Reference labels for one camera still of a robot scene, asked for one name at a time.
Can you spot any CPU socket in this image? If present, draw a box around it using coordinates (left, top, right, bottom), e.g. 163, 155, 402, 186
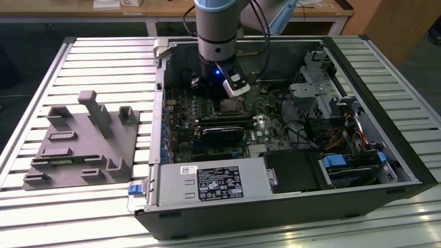
211, 96, 248, 117

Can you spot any black graphics card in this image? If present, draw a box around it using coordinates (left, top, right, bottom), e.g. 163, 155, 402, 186
202, 126, 247, 143

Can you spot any green motherboard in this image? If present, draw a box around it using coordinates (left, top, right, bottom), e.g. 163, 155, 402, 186
164, 77, 294, 165

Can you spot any grey metal drive cage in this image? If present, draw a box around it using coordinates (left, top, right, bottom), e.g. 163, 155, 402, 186
288, 50, 359, 122

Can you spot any wooden desk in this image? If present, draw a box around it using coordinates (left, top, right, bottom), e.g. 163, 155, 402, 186
0, 0, 355, 37

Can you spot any black disk bay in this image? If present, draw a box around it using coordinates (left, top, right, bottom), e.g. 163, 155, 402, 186
264, 149, 334, 194

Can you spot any grey power supply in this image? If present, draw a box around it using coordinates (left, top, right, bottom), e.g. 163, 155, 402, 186
156, 158, 274, 207

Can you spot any grey parts rack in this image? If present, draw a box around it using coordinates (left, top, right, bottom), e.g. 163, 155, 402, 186
22, 90, 142, 192

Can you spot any hard disk in blue carrier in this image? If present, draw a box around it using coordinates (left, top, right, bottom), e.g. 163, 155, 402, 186
319, 152, 387, 187

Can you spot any blue case latch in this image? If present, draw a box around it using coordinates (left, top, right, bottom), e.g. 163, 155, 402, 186
128, 182, 148, 196

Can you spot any black open PC case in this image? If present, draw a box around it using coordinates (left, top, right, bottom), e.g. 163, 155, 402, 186
134, 35, 439, 241

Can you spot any wooden cabinet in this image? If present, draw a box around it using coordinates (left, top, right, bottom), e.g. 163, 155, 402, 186
358, 0, 441, 67

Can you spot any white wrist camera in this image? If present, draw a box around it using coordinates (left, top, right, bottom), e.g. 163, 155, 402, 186
223, 63, 252, 98

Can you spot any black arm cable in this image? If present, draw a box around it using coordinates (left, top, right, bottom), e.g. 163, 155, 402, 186
250, 0, 274, 82

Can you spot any orange wire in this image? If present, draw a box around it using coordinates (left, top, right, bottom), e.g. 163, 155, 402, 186
324, 133, 350, 151

